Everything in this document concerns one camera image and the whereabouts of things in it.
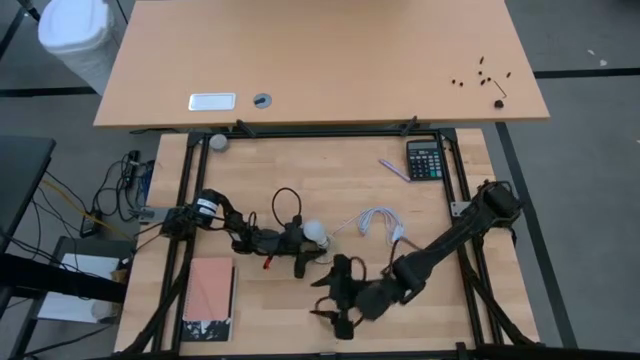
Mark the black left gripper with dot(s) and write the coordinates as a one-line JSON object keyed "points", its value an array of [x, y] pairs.
{"points": [[280, 242]]}

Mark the lilac pen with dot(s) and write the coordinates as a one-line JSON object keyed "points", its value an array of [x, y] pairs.
{"points": [[395, 170]]}

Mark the small black knob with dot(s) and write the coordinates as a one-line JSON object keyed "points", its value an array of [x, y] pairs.
{"points": [[499, 104]]}

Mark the black power adapter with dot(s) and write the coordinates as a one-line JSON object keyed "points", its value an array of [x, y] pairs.
{"points": [[89, 227]]}

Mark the black desk calculator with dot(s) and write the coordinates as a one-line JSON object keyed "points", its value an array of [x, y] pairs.
{"points": [[425, 162]]}

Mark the small grey round bowl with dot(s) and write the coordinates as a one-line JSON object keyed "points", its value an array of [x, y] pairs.
{"points": [[218, 142]]}

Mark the white lidded trash bin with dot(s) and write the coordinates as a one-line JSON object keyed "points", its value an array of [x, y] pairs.
{"points": [[75, 30]]}

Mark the pink spiral notebook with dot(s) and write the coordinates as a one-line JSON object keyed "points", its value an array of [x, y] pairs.
{"points": [[207, 290]]}

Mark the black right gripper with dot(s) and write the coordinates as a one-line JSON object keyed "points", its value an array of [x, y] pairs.
{"points": [[345, 300]]}

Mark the black side table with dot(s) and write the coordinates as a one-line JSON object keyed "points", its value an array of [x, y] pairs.
{"points": [[22, 170]]}

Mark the tan wooden desk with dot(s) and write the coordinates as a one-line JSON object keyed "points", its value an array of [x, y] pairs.
{"points": [[325, 60]]}

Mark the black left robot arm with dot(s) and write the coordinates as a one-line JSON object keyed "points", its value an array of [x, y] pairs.
{"points": [[235, 222]]}

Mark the white floor box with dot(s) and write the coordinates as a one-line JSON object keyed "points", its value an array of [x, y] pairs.
{"points": [[90, 265]]}

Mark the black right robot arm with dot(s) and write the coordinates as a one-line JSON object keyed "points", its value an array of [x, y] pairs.
{"points": [[450, 240]]}

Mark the black allen key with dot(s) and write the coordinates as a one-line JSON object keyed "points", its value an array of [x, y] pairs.
{"points": [[501, 91]]}

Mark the white light bulb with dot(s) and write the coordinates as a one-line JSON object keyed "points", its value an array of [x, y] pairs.
{"points": [[315, 231]]}

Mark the black frame clamp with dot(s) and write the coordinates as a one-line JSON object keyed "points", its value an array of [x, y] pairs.
{"points": [[245, 128], [409, 126]]}

